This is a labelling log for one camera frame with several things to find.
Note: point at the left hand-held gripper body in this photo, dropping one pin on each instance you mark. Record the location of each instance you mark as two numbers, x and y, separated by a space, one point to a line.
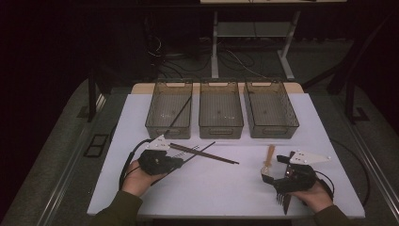
153 161

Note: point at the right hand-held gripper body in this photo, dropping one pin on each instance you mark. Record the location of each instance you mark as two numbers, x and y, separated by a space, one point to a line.
298 179

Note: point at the amber plastic spoon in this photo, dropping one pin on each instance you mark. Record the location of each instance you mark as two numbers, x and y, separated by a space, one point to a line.
269 153

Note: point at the translucent brown plastic bin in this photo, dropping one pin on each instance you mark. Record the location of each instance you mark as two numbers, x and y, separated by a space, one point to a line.
219 94
185 133
266 97

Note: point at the person's right hand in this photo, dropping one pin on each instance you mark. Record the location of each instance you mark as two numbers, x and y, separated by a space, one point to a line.
313 197

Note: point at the person's left hand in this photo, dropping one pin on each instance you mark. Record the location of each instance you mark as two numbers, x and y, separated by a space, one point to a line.
138 183

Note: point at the white table sheet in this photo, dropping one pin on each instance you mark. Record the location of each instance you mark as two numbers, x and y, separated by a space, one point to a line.
219 194

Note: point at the aluminium rail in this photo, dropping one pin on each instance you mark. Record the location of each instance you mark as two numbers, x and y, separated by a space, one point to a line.
373 163
72 160

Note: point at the black stand post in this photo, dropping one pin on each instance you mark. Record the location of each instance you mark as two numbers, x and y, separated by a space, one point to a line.
92 97

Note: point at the black stand frame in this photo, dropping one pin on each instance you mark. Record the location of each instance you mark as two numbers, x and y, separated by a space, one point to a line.
351 94

